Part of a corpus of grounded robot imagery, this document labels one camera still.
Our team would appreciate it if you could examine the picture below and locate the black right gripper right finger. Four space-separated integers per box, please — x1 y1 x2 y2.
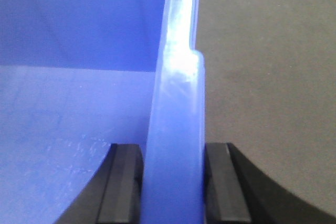
204 143 335 223

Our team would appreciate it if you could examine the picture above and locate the large blue plastic bin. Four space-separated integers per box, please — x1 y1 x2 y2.
1 0 205 223

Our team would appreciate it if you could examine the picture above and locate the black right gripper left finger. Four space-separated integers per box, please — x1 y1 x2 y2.
56 144 143 223

